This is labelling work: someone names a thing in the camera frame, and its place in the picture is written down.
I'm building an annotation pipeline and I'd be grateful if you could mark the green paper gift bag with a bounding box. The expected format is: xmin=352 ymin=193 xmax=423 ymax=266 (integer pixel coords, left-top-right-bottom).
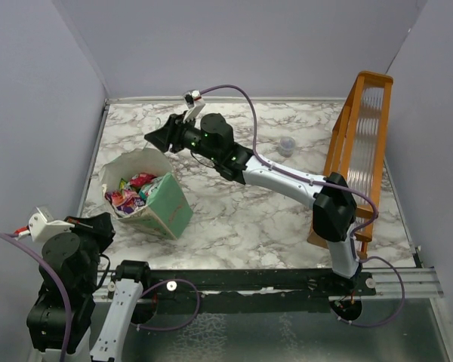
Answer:
xmin=99 ymin=141 xmax=193 ymax=240

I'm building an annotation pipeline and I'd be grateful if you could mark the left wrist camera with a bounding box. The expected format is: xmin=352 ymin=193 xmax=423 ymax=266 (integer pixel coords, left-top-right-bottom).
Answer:
xmin=15 ymin=207 xmax=73 ymax=244

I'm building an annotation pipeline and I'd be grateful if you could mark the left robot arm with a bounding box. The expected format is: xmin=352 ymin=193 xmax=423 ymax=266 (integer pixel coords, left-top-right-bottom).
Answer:
xmin=26 ymin=213 xmax=152 ymax=361

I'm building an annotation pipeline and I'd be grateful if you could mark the green yellow snack packet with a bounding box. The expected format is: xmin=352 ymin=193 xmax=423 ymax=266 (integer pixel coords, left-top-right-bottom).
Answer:
xmin=119 ymin=179 xmax=134 ymax=191

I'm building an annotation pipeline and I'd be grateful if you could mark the orange wooden rack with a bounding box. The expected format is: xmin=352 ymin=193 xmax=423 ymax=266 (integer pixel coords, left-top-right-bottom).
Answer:
xmin=307 ymin=70 xmax=394 ymax=253

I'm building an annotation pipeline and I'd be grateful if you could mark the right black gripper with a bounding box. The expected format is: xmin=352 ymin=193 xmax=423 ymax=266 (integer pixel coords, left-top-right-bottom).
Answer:
xmin=144 ymin=112 xmax=219 ymax=164

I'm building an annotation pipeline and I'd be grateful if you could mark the teal snack packet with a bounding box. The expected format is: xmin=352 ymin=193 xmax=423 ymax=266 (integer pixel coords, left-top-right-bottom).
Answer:
xmin=138 ymin=176 xmax=164 ymax=205

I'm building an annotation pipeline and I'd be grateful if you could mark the purple snack packet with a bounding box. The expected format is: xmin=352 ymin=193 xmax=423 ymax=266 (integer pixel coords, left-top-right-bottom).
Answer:
xmin=104 ymin=189 xmax=146 ymax=217

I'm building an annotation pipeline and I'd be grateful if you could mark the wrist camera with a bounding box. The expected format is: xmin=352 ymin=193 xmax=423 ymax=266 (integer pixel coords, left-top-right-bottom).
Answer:
xmin=183 ymin=90 xmax=205 ymax=123
xmin=15 ymin=207 xmax=73 ymax=244

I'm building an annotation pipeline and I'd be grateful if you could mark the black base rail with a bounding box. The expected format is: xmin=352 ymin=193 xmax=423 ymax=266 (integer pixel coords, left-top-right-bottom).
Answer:
xmin=134 ymin=268 xmax=375 ymax=318

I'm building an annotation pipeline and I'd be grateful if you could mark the small clear plastic cup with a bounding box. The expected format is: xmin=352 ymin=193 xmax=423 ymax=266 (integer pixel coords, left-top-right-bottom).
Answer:
xmin=277 ymin=137 xmax=296 ymax=158

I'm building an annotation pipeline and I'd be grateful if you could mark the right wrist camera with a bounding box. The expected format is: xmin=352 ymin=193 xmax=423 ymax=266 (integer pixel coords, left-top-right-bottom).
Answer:
xmin=183 ymin=90 xmax=205 ymax=123

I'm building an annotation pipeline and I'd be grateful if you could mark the red snack packet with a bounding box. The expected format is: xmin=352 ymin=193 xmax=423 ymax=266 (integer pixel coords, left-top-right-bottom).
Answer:
xmin=128 ymin=173 xmax=156 ymax=189

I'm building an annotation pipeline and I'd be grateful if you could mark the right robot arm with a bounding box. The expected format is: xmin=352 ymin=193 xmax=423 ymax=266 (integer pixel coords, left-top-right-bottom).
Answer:
xmin=144 ymin=113 xmax=360 ymax=295

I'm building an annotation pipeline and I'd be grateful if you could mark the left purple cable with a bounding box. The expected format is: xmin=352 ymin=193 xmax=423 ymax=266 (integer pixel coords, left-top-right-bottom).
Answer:
xmin=0 ymin=232 xmax=72 ymax=362

